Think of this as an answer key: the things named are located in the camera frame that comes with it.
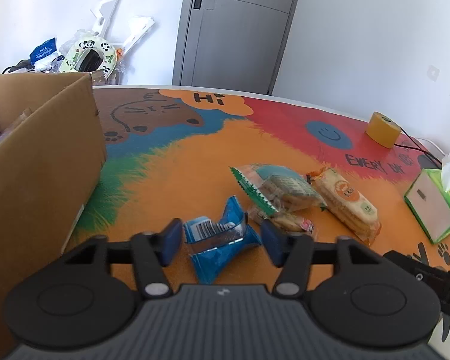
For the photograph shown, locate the brown cardboard box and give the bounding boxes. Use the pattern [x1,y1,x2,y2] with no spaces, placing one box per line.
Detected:
[0,73,106,357]

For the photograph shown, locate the blue plastic bag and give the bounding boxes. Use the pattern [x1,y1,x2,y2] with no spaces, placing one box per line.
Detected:
[30,37,57,65]

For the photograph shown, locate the round biscuit packet green edge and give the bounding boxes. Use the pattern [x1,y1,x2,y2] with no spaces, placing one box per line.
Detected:
[230,163,328,236]

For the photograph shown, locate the green tissue box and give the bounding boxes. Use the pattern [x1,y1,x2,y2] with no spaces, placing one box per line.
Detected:
[404,153,450,244]

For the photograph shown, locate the blue snack packet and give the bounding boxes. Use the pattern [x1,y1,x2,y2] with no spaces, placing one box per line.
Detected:
[184,196,262,284]

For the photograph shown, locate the yellow tape roll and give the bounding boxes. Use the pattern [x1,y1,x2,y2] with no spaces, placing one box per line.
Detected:
[365,111,401,149]

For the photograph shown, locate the orange rice cracker packet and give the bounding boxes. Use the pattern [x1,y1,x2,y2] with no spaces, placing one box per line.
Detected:
[307,167,381,246]

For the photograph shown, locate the black cable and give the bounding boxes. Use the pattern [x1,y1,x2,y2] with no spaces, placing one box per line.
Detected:
[393,128,444,168]

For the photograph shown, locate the colourful cartoon table mat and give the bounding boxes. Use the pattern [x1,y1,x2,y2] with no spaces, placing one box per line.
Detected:
[70,87,450,271]

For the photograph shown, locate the panda pattern seat ring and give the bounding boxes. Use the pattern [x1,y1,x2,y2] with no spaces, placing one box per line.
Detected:
[58,35,118,81]

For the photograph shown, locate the white perforated bracket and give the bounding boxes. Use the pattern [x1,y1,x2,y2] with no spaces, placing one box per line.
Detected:
[91,0,120,38]

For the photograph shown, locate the grey door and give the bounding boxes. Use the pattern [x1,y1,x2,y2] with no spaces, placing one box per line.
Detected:
[172,0,297,94]

